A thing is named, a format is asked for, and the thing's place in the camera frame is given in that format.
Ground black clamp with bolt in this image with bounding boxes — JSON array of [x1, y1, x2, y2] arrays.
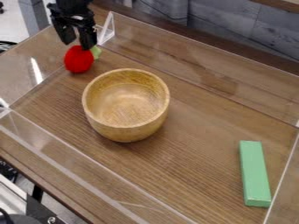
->
[[26, 195, 67, 224]]

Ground red felt fruit green leaf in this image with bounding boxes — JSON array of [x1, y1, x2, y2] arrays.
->
[[64, 45, 102, 74]]

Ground black cable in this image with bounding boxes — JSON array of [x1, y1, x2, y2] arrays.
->
[[0, 206, 15, 224]]

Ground grey metal post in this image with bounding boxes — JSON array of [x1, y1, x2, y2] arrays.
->
[[18, 0, 51, 36]]

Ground clear acrylic tray walls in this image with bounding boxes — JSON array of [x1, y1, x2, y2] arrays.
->
[[0, 16, 299, 224]]

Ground round wooden bowl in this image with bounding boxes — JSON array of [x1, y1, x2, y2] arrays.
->
[[82, 68, 171, 143]]

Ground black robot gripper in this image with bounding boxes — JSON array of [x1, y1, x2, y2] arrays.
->
[[47, 0, 98, 50]]

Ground green rectangular block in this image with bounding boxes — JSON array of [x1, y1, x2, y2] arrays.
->
[[239, 140, 273, 207]]

